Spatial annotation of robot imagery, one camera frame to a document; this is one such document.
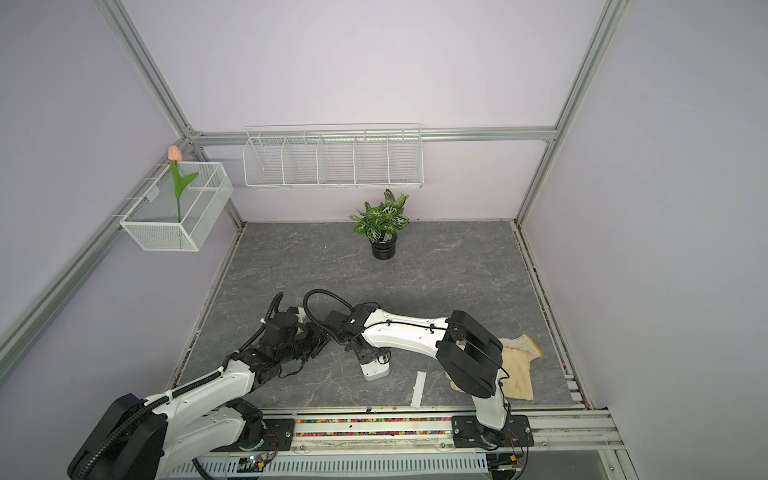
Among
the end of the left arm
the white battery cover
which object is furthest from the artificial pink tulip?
the white battery cover

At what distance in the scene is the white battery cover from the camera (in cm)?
80

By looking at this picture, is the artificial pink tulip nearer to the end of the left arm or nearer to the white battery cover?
the end of the left arm

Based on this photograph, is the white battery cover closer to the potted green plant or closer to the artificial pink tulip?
the potted green plant

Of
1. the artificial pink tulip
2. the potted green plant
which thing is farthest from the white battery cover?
the artificial pink tulip
